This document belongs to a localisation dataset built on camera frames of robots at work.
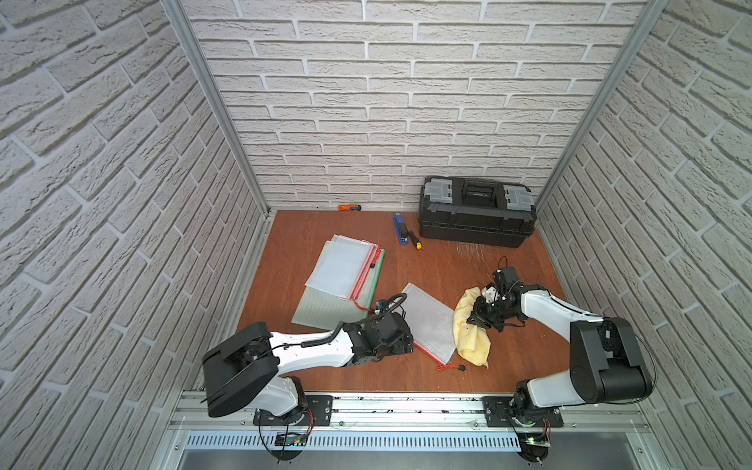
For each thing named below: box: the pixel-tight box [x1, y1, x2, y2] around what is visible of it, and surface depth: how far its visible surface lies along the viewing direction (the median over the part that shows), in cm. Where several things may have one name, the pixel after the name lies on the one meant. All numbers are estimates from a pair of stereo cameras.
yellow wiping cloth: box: [453, 285, 492, 370], surface depth 85 cm
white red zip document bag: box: [304, 240, 374, 301], surface depth 105 cm
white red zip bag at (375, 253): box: [350, 238, 382, 302], surface depth 104 cm
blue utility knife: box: [393, 211, 410, 246], surface depth 115 cm
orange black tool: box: [336, 203, 363, 212], surface depth 124 cm
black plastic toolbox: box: [418, 175, 538, 248], surface depth 102 cm
